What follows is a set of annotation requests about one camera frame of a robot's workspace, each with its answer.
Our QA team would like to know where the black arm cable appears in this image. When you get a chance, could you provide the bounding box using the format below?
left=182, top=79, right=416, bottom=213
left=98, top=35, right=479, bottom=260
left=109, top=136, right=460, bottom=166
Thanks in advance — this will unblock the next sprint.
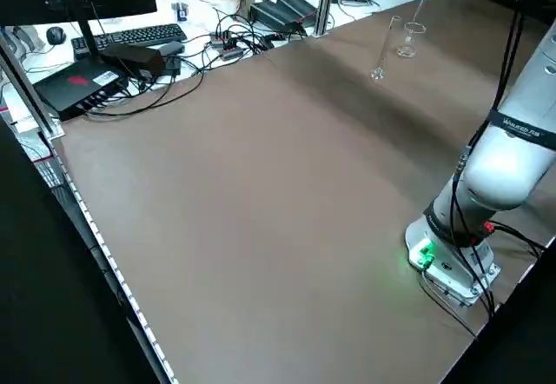
left=449, top=0, right=544, bottom=320

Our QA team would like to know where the clear glass beaker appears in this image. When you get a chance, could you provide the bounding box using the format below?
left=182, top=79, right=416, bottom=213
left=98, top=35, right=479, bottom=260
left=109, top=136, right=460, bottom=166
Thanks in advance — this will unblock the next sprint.
left=394, top=21, right=427, bottom=59

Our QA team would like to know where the grey power adapter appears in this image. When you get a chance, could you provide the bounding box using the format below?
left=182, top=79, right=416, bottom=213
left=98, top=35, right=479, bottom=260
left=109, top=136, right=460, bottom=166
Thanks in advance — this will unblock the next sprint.
left=149, top=40, right=186, bottom=55

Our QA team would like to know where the small blue bottle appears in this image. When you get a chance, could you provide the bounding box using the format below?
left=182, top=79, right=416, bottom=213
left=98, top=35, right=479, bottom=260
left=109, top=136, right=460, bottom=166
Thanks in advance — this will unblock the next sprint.
left=171, top=1, right=191, bottom=23

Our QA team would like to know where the black box with red logo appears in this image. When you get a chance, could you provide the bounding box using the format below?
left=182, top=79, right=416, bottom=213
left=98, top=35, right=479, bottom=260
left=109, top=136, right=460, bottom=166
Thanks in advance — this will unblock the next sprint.
left=32, top=60, right=131, bottom=122

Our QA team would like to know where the black computer mouse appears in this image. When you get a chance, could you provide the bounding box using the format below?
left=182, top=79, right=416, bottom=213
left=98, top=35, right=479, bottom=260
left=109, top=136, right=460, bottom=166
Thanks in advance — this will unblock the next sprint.
left=46, top=26, right=68, bottom=47

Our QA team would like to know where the clear glass graduated cylinder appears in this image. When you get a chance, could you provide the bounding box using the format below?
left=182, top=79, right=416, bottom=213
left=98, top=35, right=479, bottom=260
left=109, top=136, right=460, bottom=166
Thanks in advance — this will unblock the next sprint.
left=370, top=15, right=401, bottom=83

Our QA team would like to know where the grey usb hub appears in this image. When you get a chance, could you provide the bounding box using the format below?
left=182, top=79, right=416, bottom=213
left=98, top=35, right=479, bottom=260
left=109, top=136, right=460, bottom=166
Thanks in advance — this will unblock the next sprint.
left=210, top=30, right=244, bottom=62

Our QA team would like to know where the black power brick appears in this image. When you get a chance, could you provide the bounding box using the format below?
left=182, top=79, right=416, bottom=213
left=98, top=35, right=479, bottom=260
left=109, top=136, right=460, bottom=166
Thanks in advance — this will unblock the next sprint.
left=98, top=43, right=167, bottom=80

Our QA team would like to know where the black keyboard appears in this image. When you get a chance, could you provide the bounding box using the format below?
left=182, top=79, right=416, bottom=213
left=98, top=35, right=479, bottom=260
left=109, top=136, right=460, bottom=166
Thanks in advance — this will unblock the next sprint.
left=70, top=23, right=189, bottom=60

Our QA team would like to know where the black stepped box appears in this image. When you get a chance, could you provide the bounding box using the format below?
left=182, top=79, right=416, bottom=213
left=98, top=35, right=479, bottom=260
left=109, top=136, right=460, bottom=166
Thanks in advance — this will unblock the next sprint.
left=275, top=0, right=318, bottom=27
left=249, top=0, right=305, bottom=33

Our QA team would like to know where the aluminium profile post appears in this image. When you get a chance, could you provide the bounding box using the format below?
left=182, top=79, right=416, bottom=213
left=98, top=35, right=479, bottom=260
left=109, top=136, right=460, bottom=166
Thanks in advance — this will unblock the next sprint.
left=313, top=0, right=336, bottom=37
left=0, top=31, right=65, bottom=138

